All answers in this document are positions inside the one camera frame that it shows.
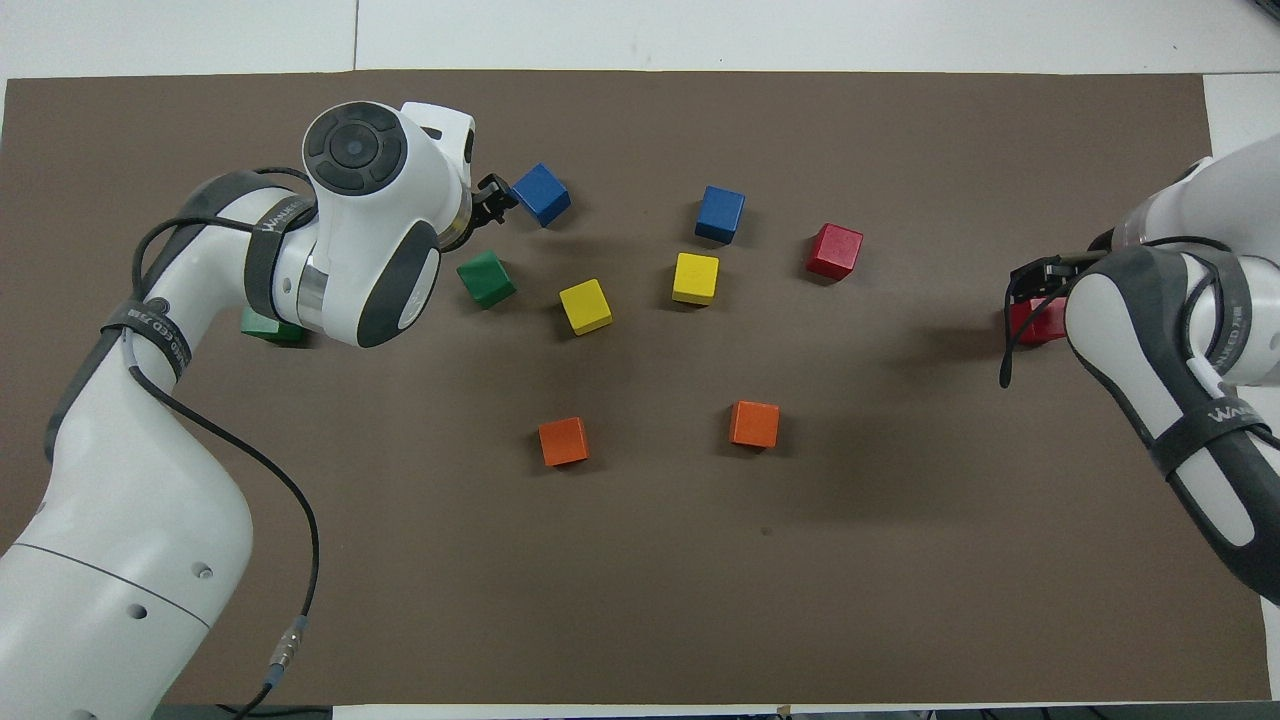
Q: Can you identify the blue wooden cube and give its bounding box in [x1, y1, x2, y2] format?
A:
[695, 185, 746, 245]
[512, 163, 572, 228]

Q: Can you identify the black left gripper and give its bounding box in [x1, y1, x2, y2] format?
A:
[466, 173, 520, 233]

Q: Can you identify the green wooden cube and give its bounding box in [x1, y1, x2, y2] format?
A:
[457, 250, 518, 310]
[240, 305, 309, 347]

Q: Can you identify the yellow wooden cube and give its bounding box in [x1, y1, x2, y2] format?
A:
[672, 253, 720, 306]
[558, 279, 614, 336]

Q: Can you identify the orange wooden cube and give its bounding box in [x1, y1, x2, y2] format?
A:
[538, 417, 590, 468]
[729, 401, 780, 449]

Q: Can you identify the brown paper table mat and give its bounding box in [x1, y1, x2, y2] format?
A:
[0, 70, 1273, 707]

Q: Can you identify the red wooden cube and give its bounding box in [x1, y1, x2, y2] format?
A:
[1008, 295, 1069, 346]
[806, 223, 864, 281]

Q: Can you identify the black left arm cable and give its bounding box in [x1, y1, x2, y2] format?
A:
[130, 165, 321, 701]

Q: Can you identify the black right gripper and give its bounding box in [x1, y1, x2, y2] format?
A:
[1008, 254, 1111, 303]

